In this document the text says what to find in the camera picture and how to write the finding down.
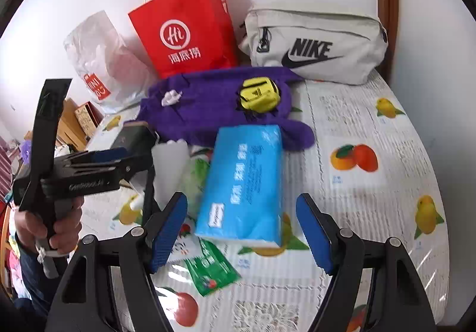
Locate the green packet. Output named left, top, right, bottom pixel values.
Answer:
left=184, top=237, right=242, bottom=297

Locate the white foam piece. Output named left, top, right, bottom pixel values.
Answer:
left=161, top=90, right=183, bottom=107

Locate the blue tissue pack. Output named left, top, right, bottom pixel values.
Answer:
left=195, top=125, right=284, bottom=246

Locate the white plastic bag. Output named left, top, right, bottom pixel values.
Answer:
left=63, top=10, right=157, bottom=114

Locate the person's left hand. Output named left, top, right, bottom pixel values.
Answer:
left=14, top=193, right=84, bottom=256

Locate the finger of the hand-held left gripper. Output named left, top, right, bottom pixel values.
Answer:
left=80, top=153, right=154, bottom=185
left=55, top=148, right=129, bottom=170

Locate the dark green tin box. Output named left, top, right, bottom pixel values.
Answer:
left=111, top=121, right=157, bottom=169

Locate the yellow black small pouch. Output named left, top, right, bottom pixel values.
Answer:
left=236, top=77, right=282, bottom=119

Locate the cabbage print tissue packet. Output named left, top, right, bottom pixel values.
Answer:
left=178, top=155, right=211, bottom=217

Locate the white knit glove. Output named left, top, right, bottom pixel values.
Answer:
left=152, top=139, right=188, bottom=214

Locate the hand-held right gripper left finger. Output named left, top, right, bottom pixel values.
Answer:
left=45, top=192, right=189, bottom=332

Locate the person's left forearm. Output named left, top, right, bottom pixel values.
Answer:
left=15, top=243, right=53, bottom=321

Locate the red paper bag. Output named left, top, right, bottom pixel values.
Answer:
left=128, top=0, right=239, bottom=80

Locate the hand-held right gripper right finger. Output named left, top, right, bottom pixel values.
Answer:
left=295, top=193, right=437, bottom=332

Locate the fruit print tablecloth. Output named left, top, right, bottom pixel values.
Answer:
left=76, top=68, right=450, bottom=332

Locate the brown patterned box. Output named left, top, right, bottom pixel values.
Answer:
left=74, top=102, right=105, bottom=138

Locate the purple fleece cloth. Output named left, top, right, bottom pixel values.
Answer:
left=138, top=65, right=316, bottom=152

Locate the beige waist bag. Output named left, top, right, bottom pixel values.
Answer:
left=238, top=3, right=389, bottom=86

